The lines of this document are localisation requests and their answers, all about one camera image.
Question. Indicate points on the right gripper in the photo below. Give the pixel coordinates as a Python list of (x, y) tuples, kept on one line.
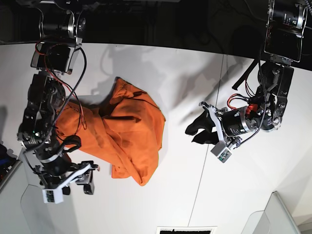
[(57, 169)]

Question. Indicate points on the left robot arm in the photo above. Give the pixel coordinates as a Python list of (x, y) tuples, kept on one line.
[(266, 83)]

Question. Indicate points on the grey plastic bin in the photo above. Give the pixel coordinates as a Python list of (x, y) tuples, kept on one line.
[(274, 219), (22, 210)]

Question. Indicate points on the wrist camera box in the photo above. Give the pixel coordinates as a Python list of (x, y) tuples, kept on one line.
[(221, 152), (52, 195)]

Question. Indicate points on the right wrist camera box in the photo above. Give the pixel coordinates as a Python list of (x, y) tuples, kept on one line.
[(52, 195)]

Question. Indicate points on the orange t-shirt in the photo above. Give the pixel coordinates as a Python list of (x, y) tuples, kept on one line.
[(125, 131)]

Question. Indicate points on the grey plastic bin right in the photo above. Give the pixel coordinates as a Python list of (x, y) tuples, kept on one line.
[(274, 219)]

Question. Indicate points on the grey plastic bin left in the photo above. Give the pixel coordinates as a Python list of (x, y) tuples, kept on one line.
[(22, 210)]

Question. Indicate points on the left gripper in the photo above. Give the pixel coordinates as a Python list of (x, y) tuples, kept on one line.
[(222, 125)]

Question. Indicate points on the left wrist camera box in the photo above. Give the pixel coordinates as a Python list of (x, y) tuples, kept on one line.
[(221, 152)]

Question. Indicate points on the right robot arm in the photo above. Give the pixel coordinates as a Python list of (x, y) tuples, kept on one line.
[(61, 28)]

